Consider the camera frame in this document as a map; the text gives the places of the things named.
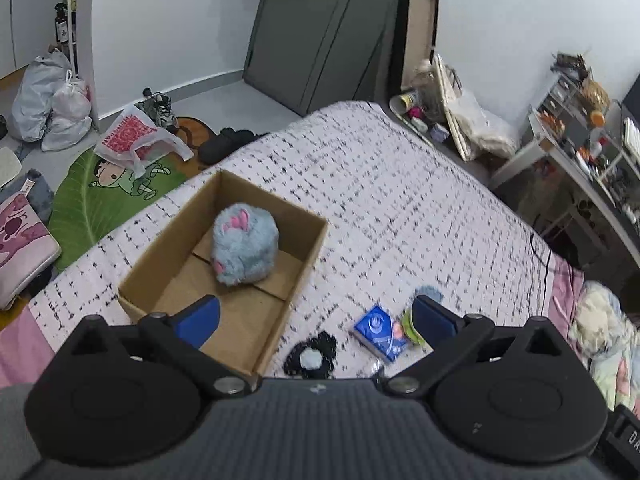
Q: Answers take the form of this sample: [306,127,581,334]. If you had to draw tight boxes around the black item in clear bag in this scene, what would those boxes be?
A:
[362,360,386,380]

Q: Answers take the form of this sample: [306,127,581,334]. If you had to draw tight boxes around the black cable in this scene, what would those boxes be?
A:
[528,231,556,286]

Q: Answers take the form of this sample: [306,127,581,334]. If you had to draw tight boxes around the blue tissue packet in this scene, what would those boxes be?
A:
[352,306,411,364]

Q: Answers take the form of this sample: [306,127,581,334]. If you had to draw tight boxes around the white keyboard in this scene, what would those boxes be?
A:
[623,117,640,162]

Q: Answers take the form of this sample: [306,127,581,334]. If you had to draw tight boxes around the black scrunchie with white centre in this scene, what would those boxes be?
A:
[283,330,337,380]

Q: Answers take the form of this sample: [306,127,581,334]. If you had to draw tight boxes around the red patterned plastic bag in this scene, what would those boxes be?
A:
[94,104,194,178]

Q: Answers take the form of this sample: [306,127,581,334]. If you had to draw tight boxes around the pink cushion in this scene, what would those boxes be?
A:
[0,192,62,311]

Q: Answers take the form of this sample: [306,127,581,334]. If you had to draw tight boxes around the burger plush toy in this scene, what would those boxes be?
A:
[394,309,427,348]

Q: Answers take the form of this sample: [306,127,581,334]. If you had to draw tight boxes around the black slippers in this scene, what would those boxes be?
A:
[198,128,262,166]

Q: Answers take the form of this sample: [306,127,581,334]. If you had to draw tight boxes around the grey plush mouse toy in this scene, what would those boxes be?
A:
[212,203,279,286]

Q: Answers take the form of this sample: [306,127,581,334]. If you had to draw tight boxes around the white desk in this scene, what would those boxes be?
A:
[488,108,639,268]

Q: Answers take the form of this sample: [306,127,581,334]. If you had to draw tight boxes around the cream floral blanket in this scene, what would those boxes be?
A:
[568,281,639,417]

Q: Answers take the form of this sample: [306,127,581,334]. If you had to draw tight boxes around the small purple box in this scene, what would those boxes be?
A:
[430,124,451,144]

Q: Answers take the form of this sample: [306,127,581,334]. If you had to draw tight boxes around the dark grey wardrobe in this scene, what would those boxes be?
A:
[243,0,397,116]

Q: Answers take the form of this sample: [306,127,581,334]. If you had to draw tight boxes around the brown cardboard box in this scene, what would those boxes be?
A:
[118,171,329,376]

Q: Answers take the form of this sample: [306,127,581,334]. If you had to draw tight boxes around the wooden framed board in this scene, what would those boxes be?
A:
[386,0,439,98]

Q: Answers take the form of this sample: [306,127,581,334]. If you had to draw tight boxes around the blue denim heart patch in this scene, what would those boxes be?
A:
[414,285,444,304]

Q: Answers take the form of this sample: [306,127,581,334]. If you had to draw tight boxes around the green cartoon floor mat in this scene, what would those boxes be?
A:
[48,148,206,272]

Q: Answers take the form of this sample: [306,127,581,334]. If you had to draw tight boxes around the patterned white bed cover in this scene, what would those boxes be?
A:
[28,100,559,380]

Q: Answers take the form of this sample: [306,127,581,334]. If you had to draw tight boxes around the paper cup with items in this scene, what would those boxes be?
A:
[388,90,420,117]

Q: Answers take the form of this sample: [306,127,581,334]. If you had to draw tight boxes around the pink bed sheet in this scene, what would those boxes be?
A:
[1,256,584,388]

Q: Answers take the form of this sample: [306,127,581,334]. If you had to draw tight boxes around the white plastic bags pile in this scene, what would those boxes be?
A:
[10,50,93,152]

